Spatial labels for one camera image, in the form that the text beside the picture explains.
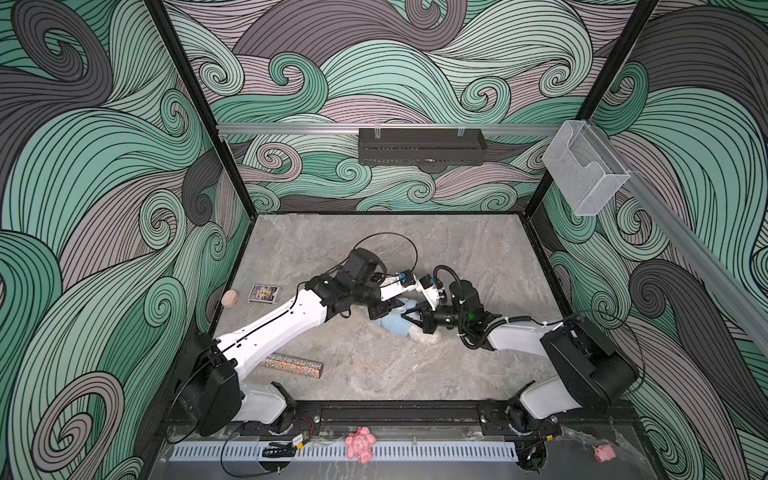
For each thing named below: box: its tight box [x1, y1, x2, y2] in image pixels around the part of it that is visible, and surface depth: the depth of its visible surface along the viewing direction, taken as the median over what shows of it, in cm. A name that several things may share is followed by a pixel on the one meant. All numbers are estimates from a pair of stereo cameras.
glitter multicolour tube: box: [260, 353, 324, 378], surface depth 81 cm
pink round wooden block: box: [221, 289, 239, 309], surface depth 95 cm
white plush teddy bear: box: [407, 325, 442, 345], surface depth 80 cm
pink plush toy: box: [345, 426, 377, 464], surface depth 68 cm
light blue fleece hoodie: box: [374, 299, 418, 337], surface depth 83 cm
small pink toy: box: [591, 444, 616, 462], surface depth 68 cm
